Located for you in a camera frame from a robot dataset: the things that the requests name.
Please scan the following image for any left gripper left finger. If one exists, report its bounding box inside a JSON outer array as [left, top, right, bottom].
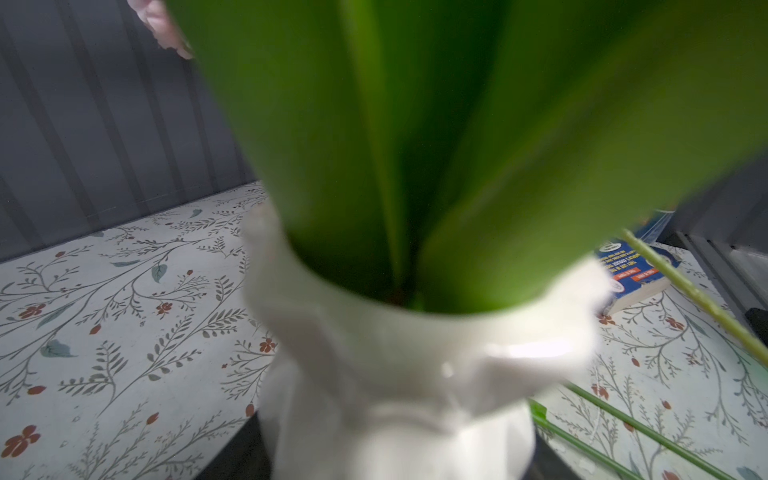
[[195, 413, 271, 480]]

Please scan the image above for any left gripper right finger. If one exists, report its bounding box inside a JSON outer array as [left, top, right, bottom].
[[524, 434, 580, 480]]

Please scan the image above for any dark pink tulip stem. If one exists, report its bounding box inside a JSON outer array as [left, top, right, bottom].
[[529, 384, 734, 479]]

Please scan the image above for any white ribbed ceramic vase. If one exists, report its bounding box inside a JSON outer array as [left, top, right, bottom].
[[242, 203, 610, 479]]

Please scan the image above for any tulip bouquet in vase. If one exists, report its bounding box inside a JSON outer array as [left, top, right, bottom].
[[130, 1, 767, 314]]

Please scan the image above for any blue printed card pack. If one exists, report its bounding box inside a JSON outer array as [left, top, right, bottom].
[[596, 210, 680, 317]]

